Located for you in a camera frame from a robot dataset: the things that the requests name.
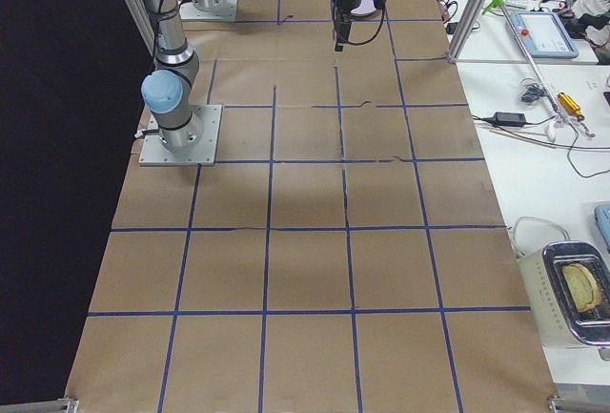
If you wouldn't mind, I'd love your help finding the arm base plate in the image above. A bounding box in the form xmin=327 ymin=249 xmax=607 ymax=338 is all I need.
xmin=180 ymin=0 xmax=238 ymax=22
xmin=138 ymin=105 xmax=223 ymax=166

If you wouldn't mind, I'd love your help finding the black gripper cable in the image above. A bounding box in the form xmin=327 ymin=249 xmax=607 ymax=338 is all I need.
xmin=345 ymin=2 xmax=388 ymax=47

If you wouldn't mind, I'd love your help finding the toast slice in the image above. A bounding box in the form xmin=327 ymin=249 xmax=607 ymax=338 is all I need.
xmin=561 ymin=263 xmax=602 ymax=313

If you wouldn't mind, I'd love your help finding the orange tool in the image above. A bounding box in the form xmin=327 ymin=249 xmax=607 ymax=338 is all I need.
xmin=557 ymin=93 xmax=584 ymax=121

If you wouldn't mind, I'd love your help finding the lavender plate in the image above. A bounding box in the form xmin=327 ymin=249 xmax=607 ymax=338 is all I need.
xmin=351 ymin=0 xmax=377 ymax=18

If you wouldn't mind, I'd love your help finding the black power brick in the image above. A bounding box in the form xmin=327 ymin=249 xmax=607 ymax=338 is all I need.
xmin=492 ymin=112 xmax=527 ymax=128

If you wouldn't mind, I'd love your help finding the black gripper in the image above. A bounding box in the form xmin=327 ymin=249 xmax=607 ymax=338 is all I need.
xmin=332 ymin=0 xmax=387 ymax=52

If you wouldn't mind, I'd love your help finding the teach pendant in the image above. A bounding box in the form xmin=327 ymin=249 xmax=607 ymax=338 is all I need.
xmin=508 ymin=11 xmax=580 ymax=59

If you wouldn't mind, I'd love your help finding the silver toaster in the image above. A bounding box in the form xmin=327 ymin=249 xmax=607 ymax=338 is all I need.
xmin=518 ymin=240 xmax=609 ymax=352

